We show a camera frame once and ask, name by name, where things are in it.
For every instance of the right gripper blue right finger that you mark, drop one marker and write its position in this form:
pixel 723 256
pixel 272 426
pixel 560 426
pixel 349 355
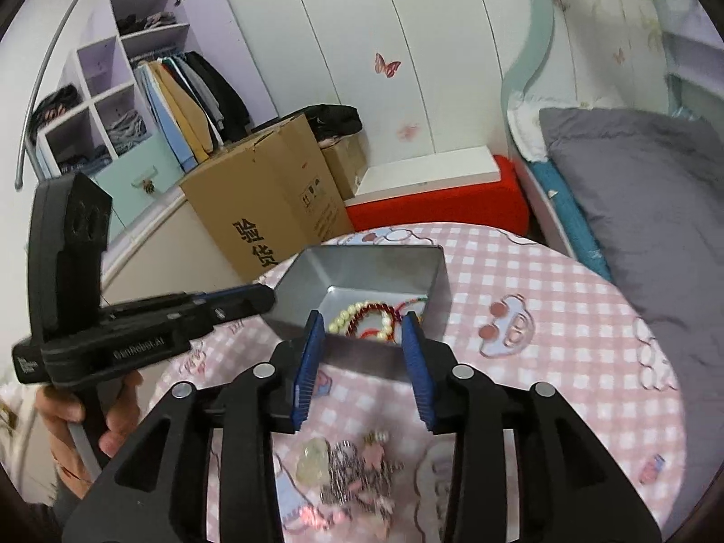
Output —
pixel 429 364

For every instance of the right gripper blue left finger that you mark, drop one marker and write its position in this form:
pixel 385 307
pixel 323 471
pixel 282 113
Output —
pixel 296 363

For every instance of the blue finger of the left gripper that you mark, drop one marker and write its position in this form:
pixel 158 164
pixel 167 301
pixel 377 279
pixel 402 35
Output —
pixel 232 304

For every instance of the left hand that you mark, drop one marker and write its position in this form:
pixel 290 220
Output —
pixel 78 451

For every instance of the grey metal tin box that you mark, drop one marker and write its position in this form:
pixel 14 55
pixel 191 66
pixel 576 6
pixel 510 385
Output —
pixel 331 278

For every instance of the pale green jade pendant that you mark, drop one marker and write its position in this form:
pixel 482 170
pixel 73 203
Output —
pixel 312 468

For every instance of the pink checkered tablecloth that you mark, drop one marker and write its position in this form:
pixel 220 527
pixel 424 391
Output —
pixel 521 313

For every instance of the large cardboard box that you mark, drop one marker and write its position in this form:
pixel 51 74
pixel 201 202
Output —
pixel 267 198

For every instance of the mint green drawer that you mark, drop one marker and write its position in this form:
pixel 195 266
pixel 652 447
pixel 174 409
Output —
pixel 137 178

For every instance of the red and white storage bench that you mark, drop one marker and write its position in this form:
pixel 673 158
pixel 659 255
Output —
pixel 471 186

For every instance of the hanging clothes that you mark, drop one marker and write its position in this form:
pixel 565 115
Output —
pixel 196 109

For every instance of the small cardboard box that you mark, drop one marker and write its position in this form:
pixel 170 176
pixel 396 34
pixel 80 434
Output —
pixel 347 163

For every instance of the black bag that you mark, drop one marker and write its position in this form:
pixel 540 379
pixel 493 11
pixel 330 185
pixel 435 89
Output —
pixel 325 120

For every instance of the purple open wardrobe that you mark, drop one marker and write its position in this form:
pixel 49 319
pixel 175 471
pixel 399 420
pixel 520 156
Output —
pixel 99 112

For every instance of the white pillow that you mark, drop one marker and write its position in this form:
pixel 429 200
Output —
pixel 524 125

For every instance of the grey duvet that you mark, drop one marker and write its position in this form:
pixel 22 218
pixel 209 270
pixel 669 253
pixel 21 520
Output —
pixel 651 187

